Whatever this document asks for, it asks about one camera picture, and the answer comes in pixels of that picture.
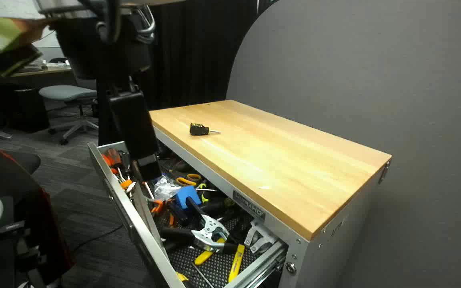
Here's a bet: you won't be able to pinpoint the dark office desk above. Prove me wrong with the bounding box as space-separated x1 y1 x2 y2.
0 62 79 134

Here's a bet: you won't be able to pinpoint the orange-handled pliers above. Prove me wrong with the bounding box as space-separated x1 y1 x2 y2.
149 195 178 227

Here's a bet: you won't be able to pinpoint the black mesh drawer liner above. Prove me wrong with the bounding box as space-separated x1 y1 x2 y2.
169 243 257 288

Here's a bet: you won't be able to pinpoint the flat yellow tool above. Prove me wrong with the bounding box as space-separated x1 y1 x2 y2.
226 243 247 283

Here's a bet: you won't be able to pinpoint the black long tool handle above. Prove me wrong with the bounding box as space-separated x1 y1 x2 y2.
159 225 228 256

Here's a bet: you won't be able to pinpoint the yellow-handled pliers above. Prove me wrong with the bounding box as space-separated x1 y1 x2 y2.
193 246 218 267

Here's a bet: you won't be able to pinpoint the stubby black yellow-capped screwdriver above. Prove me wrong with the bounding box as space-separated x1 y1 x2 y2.
189 121 223 137

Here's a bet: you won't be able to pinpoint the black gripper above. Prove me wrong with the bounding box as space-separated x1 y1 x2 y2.
108 89 164 184

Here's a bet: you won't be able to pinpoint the blue and black bar clamp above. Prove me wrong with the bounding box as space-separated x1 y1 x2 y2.
169 184 205 216

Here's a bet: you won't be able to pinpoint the grey curved partition panel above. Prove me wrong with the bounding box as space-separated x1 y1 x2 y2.
225 0 461 288

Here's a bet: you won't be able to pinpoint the wooden workbench top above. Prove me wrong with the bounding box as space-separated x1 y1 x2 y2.
149 97 394 288

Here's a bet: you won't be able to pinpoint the clear plastic bag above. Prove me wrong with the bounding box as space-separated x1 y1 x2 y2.
153 174 183 203

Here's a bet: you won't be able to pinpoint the open black laptop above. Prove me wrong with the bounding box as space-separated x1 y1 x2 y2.
0 41 44 77

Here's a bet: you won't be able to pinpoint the red-orange handled tool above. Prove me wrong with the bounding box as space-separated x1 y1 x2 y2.
101 147 132 179

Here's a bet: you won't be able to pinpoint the grey office chair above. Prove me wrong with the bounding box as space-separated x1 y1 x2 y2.
37 83 101 145

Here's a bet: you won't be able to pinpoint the black chair frame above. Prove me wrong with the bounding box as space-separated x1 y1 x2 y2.
0 221 48 288

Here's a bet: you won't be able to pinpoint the yellow loop-handled snips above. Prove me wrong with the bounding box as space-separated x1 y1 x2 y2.
175 171 204 187

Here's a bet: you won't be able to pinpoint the metal tool drawer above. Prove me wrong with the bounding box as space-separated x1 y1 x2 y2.
87 139 289 288

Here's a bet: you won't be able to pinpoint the black curtain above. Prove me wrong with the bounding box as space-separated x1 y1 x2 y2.
133 0 260 110

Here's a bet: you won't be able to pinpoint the silver metal spring clamp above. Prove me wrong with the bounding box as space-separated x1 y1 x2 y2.
189 213 233 249

